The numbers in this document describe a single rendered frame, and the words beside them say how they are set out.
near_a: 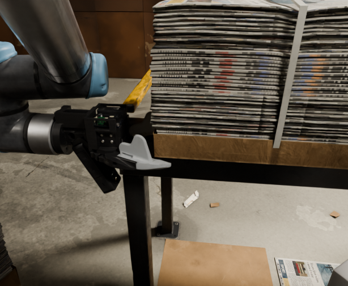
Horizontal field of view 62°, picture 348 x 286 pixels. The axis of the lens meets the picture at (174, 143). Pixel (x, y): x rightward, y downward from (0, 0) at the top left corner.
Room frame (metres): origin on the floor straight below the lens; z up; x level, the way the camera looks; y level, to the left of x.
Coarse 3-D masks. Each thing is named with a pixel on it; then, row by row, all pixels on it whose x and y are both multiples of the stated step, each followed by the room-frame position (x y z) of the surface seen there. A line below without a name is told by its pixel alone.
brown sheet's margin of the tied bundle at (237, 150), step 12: (156, 132) 0.43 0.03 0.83; (156, 144) 0.40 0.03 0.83; (168, 144) 0.40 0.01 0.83; (180, 144) 0.40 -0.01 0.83; (192, 144) 0.39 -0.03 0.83; (204, 144) 0.39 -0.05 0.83; (216, 144) 0.39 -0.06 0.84; (228, 144) 0.39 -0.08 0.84; (240, 144) 0.39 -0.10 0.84; (252, 144) 0.38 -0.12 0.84; (156, 156) 0.40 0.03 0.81; (168, 156) 0.40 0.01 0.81; (180, 156) 0.40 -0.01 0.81; (192, 156) 0.40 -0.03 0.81; (204, 156) 0.39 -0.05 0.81; (216, 156) 0.39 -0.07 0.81; (228, 156) 0.39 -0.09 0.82; (240, 156) 0.39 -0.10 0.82; (252, 156) 0.38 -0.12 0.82
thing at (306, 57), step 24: (264, 0) 0.56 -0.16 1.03; (288, 0) 0.57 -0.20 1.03; (288, 24) 0.39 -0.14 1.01; (312, 24) 0.38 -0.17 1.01; (288, 48) 0.39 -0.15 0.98; (312, 48) 0.38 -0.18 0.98; (312, 72) 0.38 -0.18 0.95; (264, 96) 0.38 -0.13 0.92; (264, 120) 0.38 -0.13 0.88; (288, 120) 0.38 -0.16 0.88
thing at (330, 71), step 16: (304, 0) 0.56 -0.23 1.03; (320, 0) 0.54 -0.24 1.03; (336, 0) 0.51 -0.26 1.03; (336, 16) 0.38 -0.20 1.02; (336, 32) 0.38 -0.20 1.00; (320, 48) 0.39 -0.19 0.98; (336, 48) 0.38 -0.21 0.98; (320, 64) 0.38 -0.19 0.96; (336, 64) 0.38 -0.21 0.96; (320, 80) 0.38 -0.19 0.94; (336, 80) 0.38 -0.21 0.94; (320, 96) 0.37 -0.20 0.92; (336, 96) 0.37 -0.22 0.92; (320, 112) 0.37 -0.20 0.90; (336, 112) 0.37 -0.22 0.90; (304, 128) 0.37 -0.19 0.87; (320, 128) 0.37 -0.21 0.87; (336, 128) 0.37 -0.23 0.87
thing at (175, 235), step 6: (156, 222) 1.10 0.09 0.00; (174, 222) 1.10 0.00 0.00; (180, 222) 1.10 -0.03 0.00; (156, 228) 1.06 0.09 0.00; (174, 228) 1.06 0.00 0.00; (180, 228) 1.06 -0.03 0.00; (156, 234) 1.02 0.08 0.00; (162, 234) 1.02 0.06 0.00; (168, 234) 1.02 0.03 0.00; (174, 234) 1.02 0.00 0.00
